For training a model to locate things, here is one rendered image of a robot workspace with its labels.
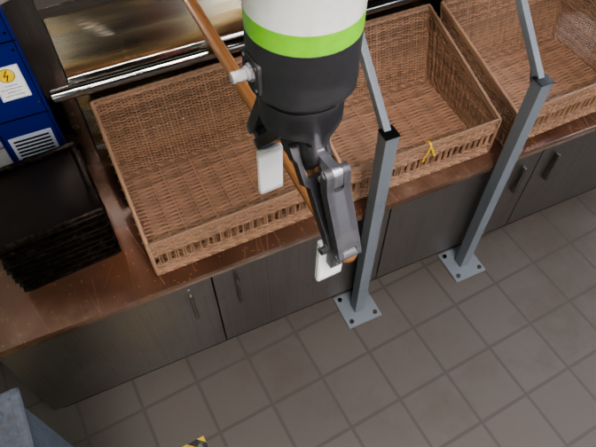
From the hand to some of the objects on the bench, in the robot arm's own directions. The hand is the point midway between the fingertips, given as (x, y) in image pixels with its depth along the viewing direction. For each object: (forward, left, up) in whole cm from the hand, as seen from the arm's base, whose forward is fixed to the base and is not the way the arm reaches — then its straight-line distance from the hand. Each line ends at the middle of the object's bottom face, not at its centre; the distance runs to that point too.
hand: (297, 223), depth 64 cm
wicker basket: (+134, +70, -88) cm, 175 cm away
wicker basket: (+15, +80, -88) cm, 119 cm away
